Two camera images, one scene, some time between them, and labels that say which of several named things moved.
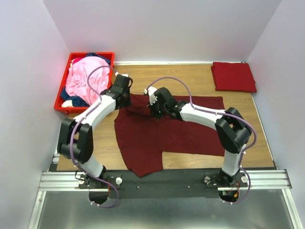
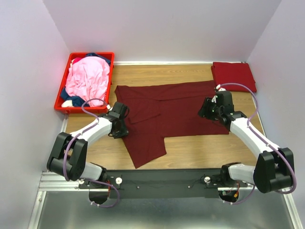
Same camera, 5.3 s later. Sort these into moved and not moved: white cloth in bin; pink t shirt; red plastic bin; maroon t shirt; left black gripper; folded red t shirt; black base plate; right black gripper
Moved: maroon t shirt; left black gripper; right black gripper
Not moved: white cloth in bin; folded red t shirt; black base plate; pink t shirt; red plastic bin
